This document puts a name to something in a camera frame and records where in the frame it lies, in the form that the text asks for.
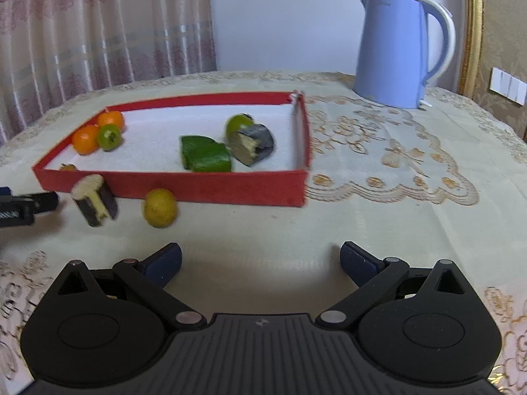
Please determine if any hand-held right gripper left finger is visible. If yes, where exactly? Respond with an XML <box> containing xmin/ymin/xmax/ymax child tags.
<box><xmin>44</xmin><ymin>242</ymin><xmax>207</xmax><ymax>330</ymax></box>

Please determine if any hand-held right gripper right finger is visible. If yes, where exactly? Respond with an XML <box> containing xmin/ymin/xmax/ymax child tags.
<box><xmin>316</xmin><ymin>241</ymin><xmax>475</xmax><ymax>330</ymax></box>

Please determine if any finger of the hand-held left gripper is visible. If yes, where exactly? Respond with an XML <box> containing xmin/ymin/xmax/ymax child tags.
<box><xmin>0</xmin><ymin>186</ymin><xmax>59</xmax><ymax>228</ymax></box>

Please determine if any yellow round fruit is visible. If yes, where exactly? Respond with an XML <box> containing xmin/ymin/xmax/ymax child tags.
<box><xmin>142</xmin><ymin>188</ymin><xmax>179</xmax><ymax>228</ymax></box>

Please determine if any long dark sugarcane piece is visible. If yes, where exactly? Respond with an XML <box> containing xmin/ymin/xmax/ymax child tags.
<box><xmin>71</xmin><ymin>174</ymin><xmax>119</xmax><ymax>228</ymax></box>

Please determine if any red shallow cardboard box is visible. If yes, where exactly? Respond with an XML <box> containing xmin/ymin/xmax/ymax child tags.
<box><xmin>32</xmin><ymin>91</ymin><xmax>310</xmax><ymax>207</ymax></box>

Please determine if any orange tangerine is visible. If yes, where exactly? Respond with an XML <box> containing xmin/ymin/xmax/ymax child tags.
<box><xmin>72</xmin><ymin>125</ymin><xmax>100</xmax><ymax>156</ymax></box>
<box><xmin>97</xmin><ymin>110</ymin><xmax>125</xmax><ymax>132</ymax></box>

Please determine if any green round fruit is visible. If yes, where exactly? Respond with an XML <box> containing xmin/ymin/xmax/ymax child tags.
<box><xmin>225</xmin><ymin>114</ymin><xmax>255</xmax><ymax>141</ymax></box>
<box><xmin>97</xmin><ymin>124</ymin><xmax>123</xmax><ymax>151</ymax></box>

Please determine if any cream floral tablecloth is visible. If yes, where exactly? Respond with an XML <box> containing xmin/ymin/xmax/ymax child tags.
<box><xmin>0</xmin><ymin>70</ymin><xmax>527</xmax><ymax>395</ymax></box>

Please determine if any short dark sugarcane piece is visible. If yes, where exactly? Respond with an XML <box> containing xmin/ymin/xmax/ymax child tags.
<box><xmin>227</xmin><ymin>123</ymin><xmax>276</xmax><ymax>168</ymax></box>

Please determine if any pink patterned curtain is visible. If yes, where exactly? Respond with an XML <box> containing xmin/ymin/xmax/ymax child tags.
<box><xmin>0</xmin><ymin>0</ymin><xmax>217</xmax><ymax>146</ymax></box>

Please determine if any blue electric kettle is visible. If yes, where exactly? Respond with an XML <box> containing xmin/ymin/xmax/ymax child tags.
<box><xmin>353</xmin><ymin>0</ymin><xmax>457</xmax><ymax>110</ymax></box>

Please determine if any white wall light switch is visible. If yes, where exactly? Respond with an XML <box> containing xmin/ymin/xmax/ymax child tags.
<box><xmin>489</xmin><ymin>66</ymin><xmax>527</xmax><ymax>105</ymax></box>

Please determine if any gold ornate frame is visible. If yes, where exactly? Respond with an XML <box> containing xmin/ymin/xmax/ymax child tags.
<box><xmin>457</xmin><ymin>0</ymin><xmax>484</xmax><ymax>97</ymax></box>

